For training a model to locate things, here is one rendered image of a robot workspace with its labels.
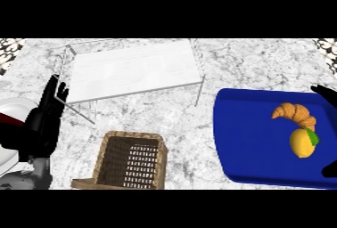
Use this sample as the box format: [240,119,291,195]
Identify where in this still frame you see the yellow lemon with green leaf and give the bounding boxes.
[288,126,321,159]

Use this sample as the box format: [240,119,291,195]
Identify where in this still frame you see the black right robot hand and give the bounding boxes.
[309,85,337,179]

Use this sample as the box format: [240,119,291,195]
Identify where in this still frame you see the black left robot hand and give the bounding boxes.
[16,74,70,163]

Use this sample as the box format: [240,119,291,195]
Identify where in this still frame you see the white tiered wire shelf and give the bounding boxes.
[52,38,208,125]

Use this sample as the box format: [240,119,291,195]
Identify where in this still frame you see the golden croissant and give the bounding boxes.
[271,102,318,131]

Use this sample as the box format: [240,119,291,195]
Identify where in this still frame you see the white and red appliance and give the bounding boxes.
[0,97,40,176]

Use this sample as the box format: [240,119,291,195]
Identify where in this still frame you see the blue tray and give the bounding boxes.
[211,87,337,190]

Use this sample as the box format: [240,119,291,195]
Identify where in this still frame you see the brown wicker basket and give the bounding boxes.
[70,130,169,191]

